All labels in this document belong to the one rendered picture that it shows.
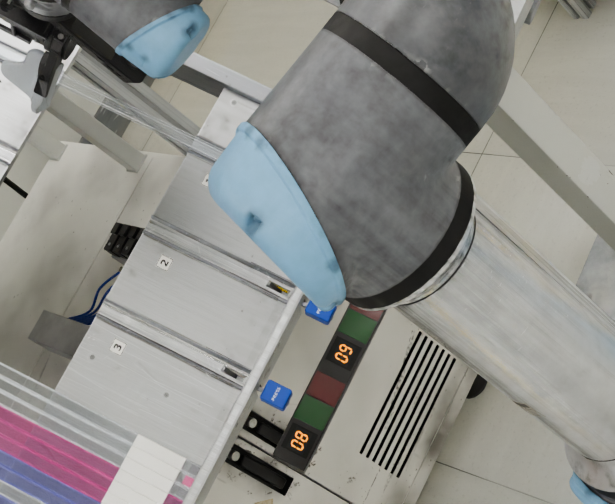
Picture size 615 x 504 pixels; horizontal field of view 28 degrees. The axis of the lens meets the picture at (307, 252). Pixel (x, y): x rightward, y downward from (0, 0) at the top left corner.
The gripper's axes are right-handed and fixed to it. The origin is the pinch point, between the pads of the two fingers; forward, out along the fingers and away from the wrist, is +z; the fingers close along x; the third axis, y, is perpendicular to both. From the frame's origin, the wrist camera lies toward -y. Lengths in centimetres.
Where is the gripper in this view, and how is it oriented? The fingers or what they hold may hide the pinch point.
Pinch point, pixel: (75, 58)
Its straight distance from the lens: 142.9
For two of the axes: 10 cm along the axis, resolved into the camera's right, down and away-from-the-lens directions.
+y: -8.8, -4.8, -0.7
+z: -1.6, 1.7, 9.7
